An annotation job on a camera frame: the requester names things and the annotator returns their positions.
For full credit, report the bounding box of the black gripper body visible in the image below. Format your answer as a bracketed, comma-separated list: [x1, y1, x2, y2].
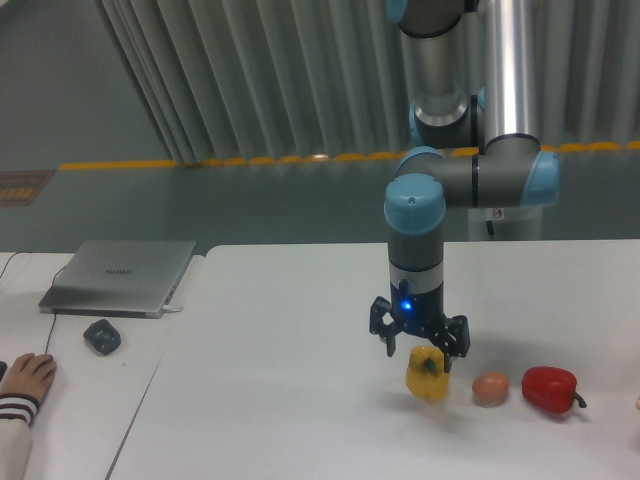
[391, 285, 446, 336]

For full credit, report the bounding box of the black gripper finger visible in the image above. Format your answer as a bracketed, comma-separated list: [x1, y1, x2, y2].
[429, 315, 470, 373]
[369, 296, 400, 357]

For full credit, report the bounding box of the yellow bell pepper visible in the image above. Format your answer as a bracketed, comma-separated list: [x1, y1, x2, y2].
[405, 345, 450, 401]

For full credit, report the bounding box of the striped sleeve forearm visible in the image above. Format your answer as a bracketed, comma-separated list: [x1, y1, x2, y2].
[1, 394, 40, 480]

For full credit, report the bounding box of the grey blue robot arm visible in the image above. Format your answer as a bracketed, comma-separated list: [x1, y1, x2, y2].
[369, 1, 559, 361]

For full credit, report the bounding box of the red bell pepper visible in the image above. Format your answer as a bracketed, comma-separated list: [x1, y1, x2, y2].
[521, 366, 587, 414]

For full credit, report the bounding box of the person's hand on mouse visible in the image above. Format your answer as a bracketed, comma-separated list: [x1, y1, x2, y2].
[1, 353, 57, 404]

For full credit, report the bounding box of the brown egg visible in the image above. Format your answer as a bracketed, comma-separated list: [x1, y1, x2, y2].
[472, 372, 510, 404]

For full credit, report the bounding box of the white usb dongle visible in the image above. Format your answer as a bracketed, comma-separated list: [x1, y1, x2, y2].
[163, 305, 183, 314]

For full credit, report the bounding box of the silver closed laptop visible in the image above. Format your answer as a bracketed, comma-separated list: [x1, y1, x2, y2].
[39, 240, 196, 318]

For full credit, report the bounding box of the grey pleated curtain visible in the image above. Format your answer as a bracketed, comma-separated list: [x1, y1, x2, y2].
[98, 1, 639, 165]

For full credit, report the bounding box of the small dark grey gadget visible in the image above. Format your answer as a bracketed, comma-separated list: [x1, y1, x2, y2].
[83, 319, 121, 356]

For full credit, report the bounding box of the black keyboard edge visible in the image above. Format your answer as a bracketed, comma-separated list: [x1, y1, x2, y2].
[0, 361, 8, 382]

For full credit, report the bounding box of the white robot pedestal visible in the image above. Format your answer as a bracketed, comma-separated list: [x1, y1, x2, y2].
[467, 207, 543, 241]

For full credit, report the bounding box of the black mouse cable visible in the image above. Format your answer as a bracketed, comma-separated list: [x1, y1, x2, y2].
[0, 251, 75, 357]

